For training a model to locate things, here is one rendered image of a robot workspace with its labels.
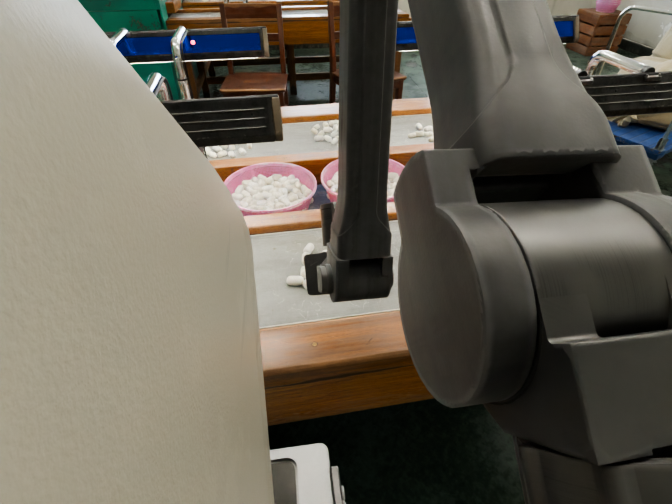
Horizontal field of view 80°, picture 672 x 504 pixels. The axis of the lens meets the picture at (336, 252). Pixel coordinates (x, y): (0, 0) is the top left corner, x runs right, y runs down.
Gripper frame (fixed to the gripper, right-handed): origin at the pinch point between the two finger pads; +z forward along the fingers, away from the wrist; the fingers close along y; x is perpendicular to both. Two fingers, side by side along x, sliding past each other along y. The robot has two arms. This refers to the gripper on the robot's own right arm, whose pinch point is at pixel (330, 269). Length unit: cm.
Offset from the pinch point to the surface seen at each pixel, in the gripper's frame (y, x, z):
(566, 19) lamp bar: -86, -67, 41
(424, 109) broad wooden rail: -53, -55, 80
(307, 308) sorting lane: 4.5, 7.8, 9.4
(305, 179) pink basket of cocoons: -1, -26, 48
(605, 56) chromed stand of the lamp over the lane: -67, -40, 7
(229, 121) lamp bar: 15.0, -27.6, -1.3
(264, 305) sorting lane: 13.2, 6.3, 11.2
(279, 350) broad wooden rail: 10.7, 13.2, -0.7
